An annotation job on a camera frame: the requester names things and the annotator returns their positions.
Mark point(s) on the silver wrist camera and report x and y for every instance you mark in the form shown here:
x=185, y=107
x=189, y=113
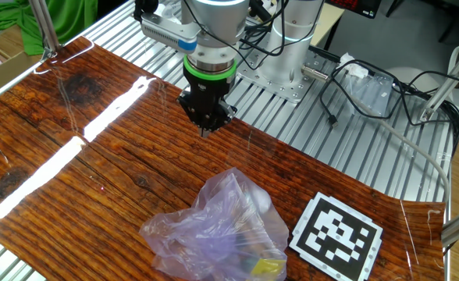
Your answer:
x=167, y=31

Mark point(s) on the aluminium frame rail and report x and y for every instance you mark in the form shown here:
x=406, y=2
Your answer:
x=7, y=86

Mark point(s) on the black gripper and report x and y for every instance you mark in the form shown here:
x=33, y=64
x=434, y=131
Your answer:
x=208, y=95

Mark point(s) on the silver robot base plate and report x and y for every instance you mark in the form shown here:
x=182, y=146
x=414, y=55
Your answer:
x=288, y=91

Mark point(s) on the purple translucent plastic bag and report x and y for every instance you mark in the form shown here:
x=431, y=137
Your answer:
x=214, y=226

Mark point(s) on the open cardboard box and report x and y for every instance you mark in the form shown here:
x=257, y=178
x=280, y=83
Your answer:
x=3, y=72

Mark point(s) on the beige table board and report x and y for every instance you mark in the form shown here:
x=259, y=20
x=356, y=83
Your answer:
x=329, y=23

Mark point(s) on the yellow green block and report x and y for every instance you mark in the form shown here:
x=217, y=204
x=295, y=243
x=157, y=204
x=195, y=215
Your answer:
x=268, y=267

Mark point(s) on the wood grain table mat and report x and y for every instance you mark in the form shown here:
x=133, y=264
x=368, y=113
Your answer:
x=136, y=164

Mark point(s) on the clear plastic bag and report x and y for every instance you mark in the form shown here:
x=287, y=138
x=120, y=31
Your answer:
x=370, y=93

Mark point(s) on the large green cloth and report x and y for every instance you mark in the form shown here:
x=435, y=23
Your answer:
x=57, y=19

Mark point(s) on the black white fiducial marker board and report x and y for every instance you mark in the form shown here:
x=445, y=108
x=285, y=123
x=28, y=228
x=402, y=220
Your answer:
x=336, y=238

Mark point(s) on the white crumpled paper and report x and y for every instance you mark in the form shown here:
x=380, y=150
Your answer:
x=350, y=66

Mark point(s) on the black device with red digits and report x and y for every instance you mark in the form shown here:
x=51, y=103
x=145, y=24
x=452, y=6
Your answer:
x=354, y=6

